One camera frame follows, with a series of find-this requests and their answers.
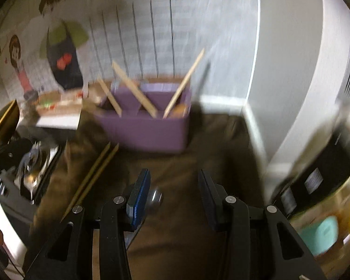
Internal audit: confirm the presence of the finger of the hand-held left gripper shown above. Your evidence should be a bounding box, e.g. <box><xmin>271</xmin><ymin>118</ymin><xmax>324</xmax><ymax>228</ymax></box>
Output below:
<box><xmin>0</xmin><ymin>138</ymin><xmax>33</xmax><ymax>183</ymax></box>

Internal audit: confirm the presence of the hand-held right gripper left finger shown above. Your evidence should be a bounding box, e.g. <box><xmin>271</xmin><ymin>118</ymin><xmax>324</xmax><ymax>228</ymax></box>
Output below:
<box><xmin>23</xmin><ymin>168</ymin><xmax>151</xmax><ymax>280</ymax></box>

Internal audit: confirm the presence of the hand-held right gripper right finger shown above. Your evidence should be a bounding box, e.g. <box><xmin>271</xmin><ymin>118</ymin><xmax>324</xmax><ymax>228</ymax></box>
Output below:
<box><xmin>198</xmin><ymin>168</ymin><xmax>327</xmax><ymax>280</ymax></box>

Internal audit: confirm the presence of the light blue plastic spoon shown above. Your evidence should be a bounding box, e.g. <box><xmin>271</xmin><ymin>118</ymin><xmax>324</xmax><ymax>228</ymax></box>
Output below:
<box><xmin>148</xmin><ymin>189</ymin><xmax>164</xmax><ymax>209</ymax></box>

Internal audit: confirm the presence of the purple plastic utensil holder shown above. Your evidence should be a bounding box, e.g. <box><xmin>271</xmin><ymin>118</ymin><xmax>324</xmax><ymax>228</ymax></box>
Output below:
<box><xmin>94</xmin><ymin>82</ymin><xmax>192</xmax><ymax>154</ymax></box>

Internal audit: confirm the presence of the wooden spoon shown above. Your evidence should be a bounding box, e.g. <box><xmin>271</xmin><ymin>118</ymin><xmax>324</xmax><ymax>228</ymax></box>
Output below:
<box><xmin>171</xmin><ymin>103</ymin><xmax>190</xmax><ymax>119</ymax></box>

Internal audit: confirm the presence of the black gas stove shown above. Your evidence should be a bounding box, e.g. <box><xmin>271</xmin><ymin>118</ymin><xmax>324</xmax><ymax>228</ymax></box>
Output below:
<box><xmin>0</xmin><ymin>140</ymin><xmax>62</xmax><ymax>205</ymax></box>

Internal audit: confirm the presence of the black pot with gold lid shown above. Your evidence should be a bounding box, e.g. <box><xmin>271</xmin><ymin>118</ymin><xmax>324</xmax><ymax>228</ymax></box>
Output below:
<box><xmin>0</xmin><ymin>99</ymin><xmax>20</xmax><ymax>152</ymax></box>

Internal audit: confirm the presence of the brown cloth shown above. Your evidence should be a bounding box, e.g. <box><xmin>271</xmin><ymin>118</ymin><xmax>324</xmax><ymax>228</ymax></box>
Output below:
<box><xmin>29</xmin><ymin>111</ymin><xmax>280</xmax><ymax>280</ymax></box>

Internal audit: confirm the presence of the small shaker with teal cap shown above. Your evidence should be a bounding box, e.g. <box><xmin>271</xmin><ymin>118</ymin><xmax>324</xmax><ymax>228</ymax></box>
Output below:
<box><xmin>299</xmin><ymin>216</ymin><xmax>339</xmax><ymax>256</ymax></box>

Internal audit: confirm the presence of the dark soy sauce bottle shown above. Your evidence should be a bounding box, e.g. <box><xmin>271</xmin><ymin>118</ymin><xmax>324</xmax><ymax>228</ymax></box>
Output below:
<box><xmin>273</xmin><ymin>105</ymin><xmax>350</xmax><ymax>210</ymax></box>

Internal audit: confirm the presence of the white vented appliance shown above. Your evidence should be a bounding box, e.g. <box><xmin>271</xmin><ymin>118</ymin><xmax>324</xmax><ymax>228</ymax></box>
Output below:
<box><xmin>246</xmin><ymin>0</ymin><xmax>350</xmax><ymax>175</ymax></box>

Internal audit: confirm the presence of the cartoon wall poster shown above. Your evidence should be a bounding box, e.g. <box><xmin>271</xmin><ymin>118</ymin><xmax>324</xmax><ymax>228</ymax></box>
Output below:
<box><xmin>0</xmin><ymin>0</ymin><xmax>259</xmax><ymax>123</ymax></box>

